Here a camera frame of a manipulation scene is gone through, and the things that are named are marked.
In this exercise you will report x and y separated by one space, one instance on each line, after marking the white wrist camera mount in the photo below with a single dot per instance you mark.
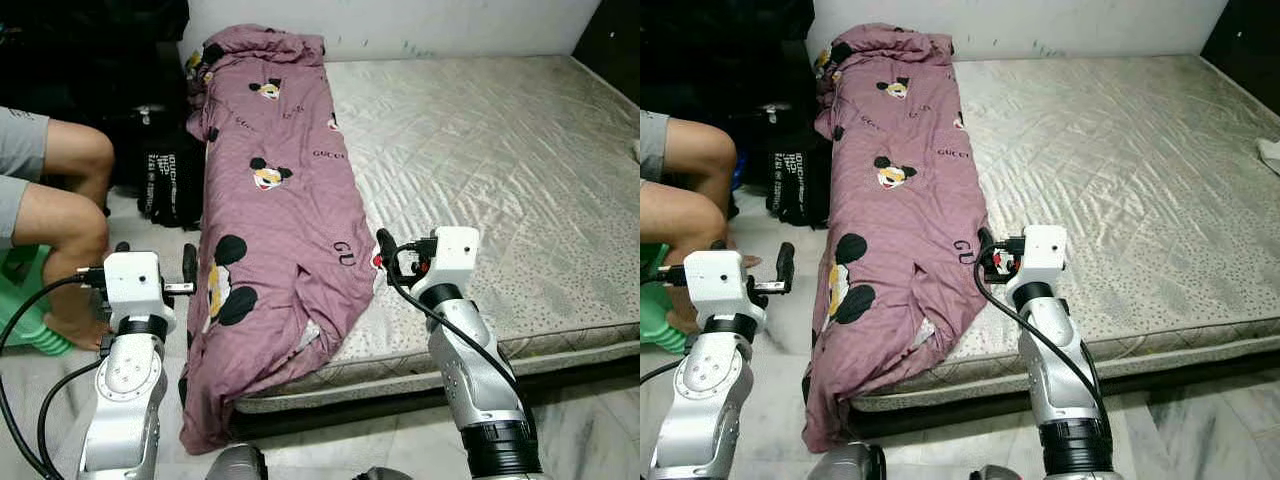
133 285
1042 255
454 257
718 283

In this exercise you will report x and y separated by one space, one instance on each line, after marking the black tufted headboard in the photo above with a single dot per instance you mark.
1250 35
615 40

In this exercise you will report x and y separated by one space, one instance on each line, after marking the blue cloth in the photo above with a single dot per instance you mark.
736 172

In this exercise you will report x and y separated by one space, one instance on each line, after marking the person in grey shorts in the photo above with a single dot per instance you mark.
690 215
60 220

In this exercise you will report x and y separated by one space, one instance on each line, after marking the grey right robot leg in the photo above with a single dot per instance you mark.
380 474
995 473

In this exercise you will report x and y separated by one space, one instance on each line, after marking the green plastic stool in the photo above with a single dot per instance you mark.
655 320
20 300

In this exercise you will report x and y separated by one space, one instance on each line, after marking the black bag with white print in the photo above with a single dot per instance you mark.
170 180
798 175

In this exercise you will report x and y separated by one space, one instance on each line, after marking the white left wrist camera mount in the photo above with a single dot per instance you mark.
133 285
718 283

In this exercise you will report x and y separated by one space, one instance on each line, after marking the purple cartoon print blanket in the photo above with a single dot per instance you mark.
900 290
280 280

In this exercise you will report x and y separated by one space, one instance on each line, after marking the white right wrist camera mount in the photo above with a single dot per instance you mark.
454 257
1042 255

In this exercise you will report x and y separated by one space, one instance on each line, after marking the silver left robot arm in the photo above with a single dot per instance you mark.
125 400
705 400

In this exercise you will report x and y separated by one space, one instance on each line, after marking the grey robot leg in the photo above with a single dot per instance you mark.
848 462
237 462
995 473
380 474

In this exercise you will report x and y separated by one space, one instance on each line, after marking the white pillow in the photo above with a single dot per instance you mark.
1271 156

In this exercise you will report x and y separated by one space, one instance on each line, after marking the grey left robot leg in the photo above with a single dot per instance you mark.
237 462
848 462

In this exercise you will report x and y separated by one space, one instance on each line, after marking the black cabinet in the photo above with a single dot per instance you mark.
720 50
90 50

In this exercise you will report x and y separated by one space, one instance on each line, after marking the white quilted mattress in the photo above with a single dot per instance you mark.
480 170
1110 170

